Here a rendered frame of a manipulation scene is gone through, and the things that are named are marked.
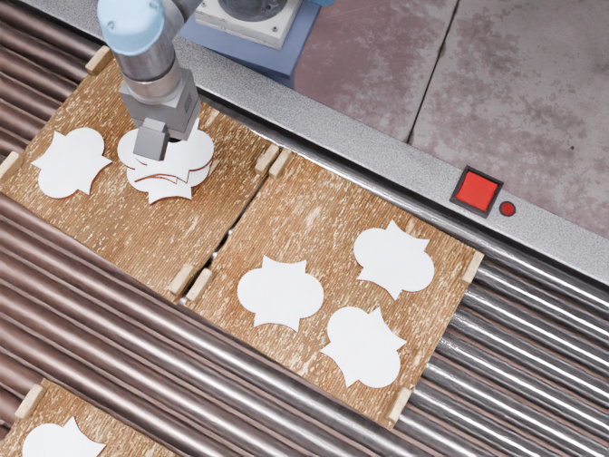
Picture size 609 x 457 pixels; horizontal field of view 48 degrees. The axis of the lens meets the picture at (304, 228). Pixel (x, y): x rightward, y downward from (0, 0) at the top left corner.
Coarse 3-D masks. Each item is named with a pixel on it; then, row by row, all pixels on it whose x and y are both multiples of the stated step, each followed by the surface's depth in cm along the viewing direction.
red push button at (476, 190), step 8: (472, 176) 127; (464, 184) 126; (472, 184) 126; (480, 184) 126; (488, 184) 126; (496, 184) 126; (464, 192) 126; (472, 192) 126; (480, 192) 126; (488, 192) 126; (464, 200) 125; (472, 200) 125; (480, 200) 125; (488, 200) 125; (480, 208) 125
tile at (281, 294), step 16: (256, 272) 119; (272, 272) 119; (288, 272) 119; (304, 272) 120; (240, 288) 118; (256, 288) 118; (272, 288) 118; (288, 288) 118; (304, 288) 118; (320, 288) 118; (256, 304) 117; (272, 304) 117; (288, 304) 117; (304, 304) 117; (320, 304) 117; (256, 320) 116; (272, 320) 116; (288, 320) 116
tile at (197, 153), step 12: (192, 132) 123; (204, 132) 123; (132, 144) 123; (168, 144) 123; (180, 144) 123; (192, 144) 123; (204, 144) 123; (168, 156) 122; (180, 156) 122; (192, 156) 122; (204, 156) 122; (156, 168) 121; (168, 168) 121; (180, 168) 121; (192, 168) 121
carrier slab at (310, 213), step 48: (288, 192) 125; (336, 192) 125; (240, 240) 122; (288, 240) 122; (336, 240) 122; (432, 240) 122; (336, 288) 119; (432, 288) 119; (240, 336) 116; (288, 336) 116; (432, 336) 116; (336, 384) 114
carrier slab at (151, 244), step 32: (96, 96) 131; (64, 128) 129; (96, 128) 129; (128, 128) 129; (224, 128) 129; (32, 160) 126; (224, 160) 127; (256, 160) 127; (32, 192) 124; (96, 192) 125; (128, 192) 125; (192, 192) 125; (224, 192) 125; (64, 224) 122; (96, 224) 123; (128, 224) 123; (160, 224) 123; (192, 224) 123; (224, 224) 123; (128, 256) 121; (160, 256) 121; (192, 256) 121; (160, 288) 119
